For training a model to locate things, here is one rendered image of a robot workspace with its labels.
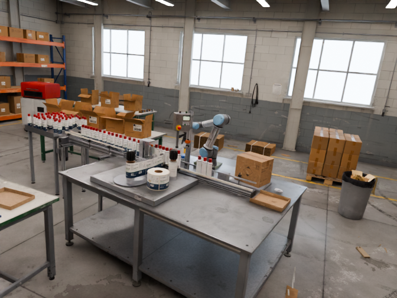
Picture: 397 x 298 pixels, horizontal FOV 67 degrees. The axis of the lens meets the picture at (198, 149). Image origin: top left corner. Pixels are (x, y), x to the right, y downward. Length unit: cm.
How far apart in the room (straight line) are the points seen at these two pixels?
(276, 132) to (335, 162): 268
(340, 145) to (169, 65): 549
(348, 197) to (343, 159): 136
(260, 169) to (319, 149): 318
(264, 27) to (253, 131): 271
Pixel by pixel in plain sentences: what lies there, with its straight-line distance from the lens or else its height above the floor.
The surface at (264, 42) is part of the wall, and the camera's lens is 843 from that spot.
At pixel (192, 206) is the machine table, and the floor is 83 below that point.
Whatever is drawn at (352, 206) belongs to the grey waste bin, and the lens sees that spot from 496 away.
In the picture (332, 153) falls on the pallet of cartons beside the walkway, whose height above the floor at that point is 61.
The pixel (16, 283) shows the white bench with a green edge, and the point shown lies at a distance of 300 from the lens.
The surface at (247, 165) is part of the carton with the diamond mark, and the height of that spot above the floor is 104.
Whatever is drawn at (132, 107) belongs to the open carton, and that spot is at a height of 86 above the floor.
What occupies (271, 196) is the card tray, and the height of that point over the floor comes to 83.
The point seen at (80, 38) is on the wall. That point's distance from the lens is 1145.
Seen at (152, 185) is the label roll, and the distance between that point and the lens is 273.
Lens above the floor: 199
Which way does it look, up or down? 16 degrees down
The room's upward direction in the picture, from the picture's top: 5 degrees clockwise
